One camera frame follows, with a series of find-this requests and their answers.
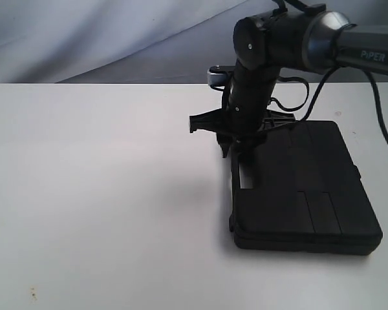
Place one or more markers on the white backdrop cloth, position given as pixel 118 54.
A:
pixel 118 41

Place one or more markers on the black plastic tool case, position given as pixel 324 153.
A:
pixel 299 190

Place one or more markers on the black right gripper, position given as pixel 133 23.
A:
pixel 227 135

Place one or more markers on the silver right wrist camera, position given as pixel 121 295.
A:
pixel 218 75

